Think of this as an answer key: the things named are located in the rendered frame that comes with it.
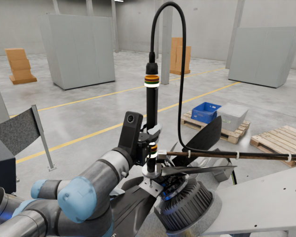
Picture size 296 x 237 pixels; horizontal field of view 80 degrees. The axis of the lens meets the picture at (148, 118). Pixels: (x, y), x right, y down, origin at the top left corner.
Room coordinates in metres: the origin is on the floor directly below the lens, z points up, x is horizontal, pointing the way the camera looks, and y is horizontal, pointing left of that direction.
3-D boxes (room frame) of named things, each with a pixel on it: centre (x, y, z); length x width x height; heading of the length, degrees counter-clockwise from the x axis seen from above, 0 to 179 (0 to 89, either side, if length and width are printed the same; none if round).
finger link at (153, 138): (0.45, -0.01, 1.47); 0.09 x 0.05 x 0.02; 142
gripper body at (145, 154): (0.41, 0.05, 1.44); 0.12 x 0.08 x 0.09; 151
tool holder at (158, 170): (0.52, -0.02, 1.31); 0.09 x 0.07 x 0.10; 86
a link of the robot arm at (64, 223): (0.27, 0.14, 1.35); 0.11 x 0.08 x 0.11; 88
